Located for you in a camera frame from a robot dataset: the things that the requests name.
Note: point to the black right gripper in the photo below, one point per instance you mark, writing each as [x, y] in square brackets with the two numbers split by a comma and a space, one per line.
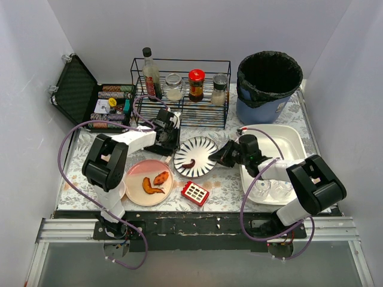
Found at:
[227, 153]

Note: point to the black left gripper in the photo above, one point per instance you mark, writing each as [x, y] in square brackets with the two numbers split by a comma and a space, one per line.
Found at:
[163, 143]

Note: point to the blue striped white plate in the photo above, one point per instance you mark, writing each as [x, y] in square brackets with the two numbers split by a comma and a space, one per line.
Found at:
[198, 148]

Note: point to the pink white plate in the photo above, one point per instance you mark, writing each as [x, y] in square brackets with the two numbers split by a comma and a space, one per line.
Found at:
[139, 183]

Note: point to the clear plastic cup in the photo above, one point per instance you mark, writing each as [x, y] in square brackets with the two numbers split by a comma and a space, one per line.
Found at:
[280, 190]
[260, 190]

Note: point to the round glass jar with powder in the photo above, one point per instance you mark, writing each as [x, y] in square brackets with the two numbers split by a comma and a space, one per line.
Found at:
[173, 87]

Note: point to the glass salt grinder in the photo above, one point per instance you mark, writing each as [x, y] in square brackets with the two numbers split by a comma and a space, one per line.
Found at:
[219, 91]

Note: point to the dark sauce glass bottle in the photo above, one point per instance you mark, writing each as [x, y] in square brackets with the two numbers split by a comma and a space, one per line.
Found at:
[151, 74]

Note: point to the red lid chili sauce jar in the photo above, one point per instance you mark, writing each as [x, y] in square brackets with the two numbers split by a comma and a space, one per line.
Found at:
[196, 81]

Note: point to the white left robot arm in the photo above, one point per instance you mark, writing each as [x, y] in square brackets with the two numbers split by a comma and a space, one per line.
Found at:
[105, 163]

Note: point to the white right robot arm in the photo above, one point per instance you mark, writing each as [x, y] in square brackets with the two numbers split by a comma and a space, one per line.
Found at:
[314, 183]

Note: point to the dark red chili pepper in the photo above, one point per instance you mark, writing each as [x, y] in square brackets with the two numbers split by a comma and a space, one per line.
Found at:
[189, 165]

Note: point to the red orange food piece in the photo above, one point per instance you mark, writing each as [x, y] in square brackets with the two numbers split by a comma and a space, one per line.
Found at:
[161, 178]

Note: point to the red toy window block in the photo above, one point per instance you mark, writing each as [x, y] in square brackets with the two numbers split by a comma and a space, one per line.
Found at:
[195, 193]

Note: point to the teal card box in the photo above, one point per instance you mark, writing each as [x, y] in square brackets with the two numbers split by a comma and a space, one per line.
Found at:
[126, 107]

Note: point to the white rectangular basin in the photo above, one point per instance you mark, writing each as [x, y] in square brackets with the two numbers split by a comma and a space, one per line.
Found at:
[275, 140]

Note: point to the yellow dealer chip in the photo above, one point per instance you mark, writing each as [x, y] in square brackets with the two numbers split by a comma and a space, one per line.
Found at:
[112, 102]

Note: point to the small white bowl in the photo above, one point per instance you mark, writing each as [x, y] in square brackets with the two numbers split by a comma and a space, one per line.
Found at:
[122, 189]

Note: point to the blue yellow poker chip stack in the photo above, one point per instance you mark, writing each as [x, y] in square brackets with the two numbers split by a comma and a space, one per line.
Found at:
[107, 117]

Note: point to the purple poker chip stack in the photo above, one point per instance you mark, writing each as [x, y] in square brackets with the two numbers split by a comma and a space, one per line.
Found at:
[115, 95]

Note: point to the red tan poker chip stack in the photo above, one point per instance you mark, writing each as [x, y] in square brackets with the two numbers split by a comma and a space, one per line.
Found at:
[118, 88]

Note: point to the blue bin with black bag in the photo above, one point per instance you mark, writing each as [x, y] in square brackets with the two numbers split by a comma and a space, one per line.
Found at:
[265, 83]

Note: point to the black poker chip case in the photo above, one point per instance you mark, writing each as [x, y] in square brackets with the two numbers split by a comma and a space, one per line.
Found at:
[76, 96]

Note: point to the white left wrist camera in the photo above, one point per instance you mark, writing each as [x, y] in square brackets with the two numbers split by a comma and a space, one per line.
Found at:
[176, 119]

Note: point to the black wire rack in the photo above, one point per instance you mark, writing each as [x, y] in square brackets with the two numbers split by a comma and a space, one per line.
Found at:
[194, 114]

